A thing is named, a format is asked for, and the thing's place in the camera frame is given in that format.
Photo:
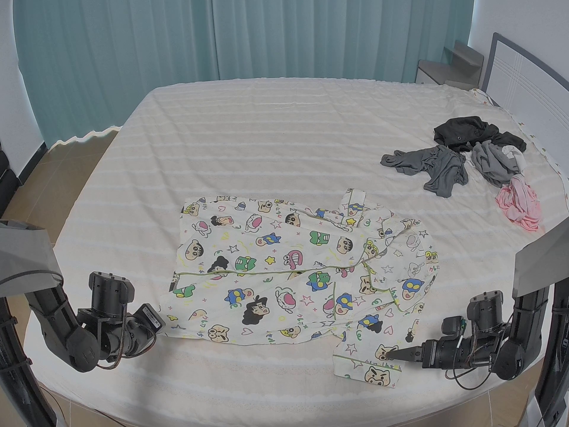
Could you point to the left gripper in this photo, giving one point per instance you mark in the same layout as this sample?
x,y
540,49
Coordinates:
x,y
140,332

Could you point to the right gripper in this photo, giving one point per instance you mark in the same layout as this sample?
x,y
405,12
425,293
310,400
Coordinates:
x,y
444,353

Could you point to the white printed pyjama top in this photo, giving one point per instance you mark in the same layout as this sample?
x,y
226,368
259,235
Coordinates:
x,y
289,283

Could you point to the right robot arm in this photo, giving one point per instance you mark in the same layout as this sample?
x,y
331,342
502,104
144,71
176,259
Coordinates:
x,y
533,318

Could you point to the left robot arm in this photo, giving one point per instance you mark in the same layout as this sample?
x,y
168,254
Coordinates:
x,y
53,318

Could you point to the bed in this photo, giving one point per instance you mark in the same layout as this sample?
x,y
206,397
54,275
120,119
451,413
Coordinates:
x,y
266,140

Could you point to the pink garment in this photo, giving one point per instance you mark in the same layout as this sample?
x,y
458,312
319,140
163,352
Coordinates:
x,y
522,205

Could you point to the dark grey garment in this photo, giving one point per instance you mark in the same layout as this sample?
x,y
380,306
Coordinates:
x,y
440,171

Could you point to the light grey garment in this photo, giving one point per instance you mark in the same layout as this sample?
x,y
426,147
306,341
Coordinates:
x,y
493,165

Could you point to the black garment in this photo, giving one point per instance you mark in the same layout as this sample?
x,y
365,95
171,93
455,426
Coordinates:
x,y
462,129

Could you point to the grey bedside table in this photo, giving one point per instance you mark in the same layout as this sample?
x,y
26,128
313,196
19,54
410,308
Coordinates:
x,y
444,69

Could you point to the blue-green curtain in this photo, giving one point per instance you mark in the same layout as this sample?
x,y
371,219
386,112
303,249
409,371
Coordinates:
x,y
222,25

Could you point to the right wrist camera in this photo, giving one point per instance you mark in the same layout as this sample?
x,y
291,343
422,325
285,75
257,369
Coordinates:
x,y
452,327

